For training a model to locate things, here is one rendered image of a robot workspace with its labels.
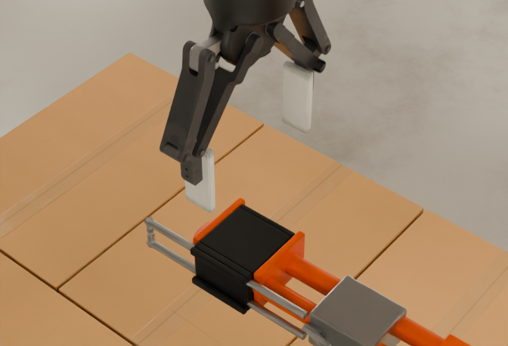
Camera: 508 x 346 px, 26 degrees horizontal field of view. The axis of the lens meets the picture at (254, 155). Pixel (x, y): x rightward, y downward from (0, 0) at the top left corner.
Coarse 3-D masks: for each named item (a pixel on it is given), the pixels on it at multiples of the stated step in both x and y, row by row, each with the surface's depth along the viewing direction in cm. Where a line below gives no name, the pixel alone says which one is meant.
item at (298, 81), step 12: (288, 60) 100; (288, 72) 100; (300, 72) 99; (288, 84) 101; (300, 84) 100; (312, 84) 99; (288, 96) 102; (300, 96) 101; (288, 108) 103; (300, 108) 101; (288, 120) 104; (300, 120) 102
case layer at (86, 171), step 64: (128, 64) 247; (64, 128) 231; (128, 128) 231; (256, 128) 231; (0, 192) 216; (64, 192) 216; (128, 192) 216; (256, 192) 216; (320, 192) 216; (384, 192) 216; (0, 256) 204; (64, 256) 204; (128, 256) 204; (192, 256) 204; (320, 256) 204; (384, 256) 204; (448, 256) 204; (0, 320) 192; (64, 320) 192; (128, 320) 192; (192, 320) 192; (256, 320) 192; (448, 320) 192
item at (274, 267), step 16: (240, 208) 111; (208, 224) 110; (224, 224) 109; (240, 224) 109; (256, 224) 109; (272, 224) 109; (208, 240) 108; (224, 240) 108; (240, 240) 108; (256, 240) 108; (272, 240) 108; (288, 240) 108; (304, 240) 109; (224, 256) 106; (240, 256) 106; (256, 256) 106; (272, 256) 106; (288, 256) 108; (256, 272) 105; (272, 272) 106
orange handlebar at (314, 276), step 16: (288, 272) 108; (304, 272) 107; (320, 272) 107; (272, 288) 105; (288, 288) 105; (320, 288) 106; (304, 304) 104; (304, 320) 103; (400, 320) 102; (400, 336) 102; (416, 336) 101; (432, 336) 101; (448, 336) 100
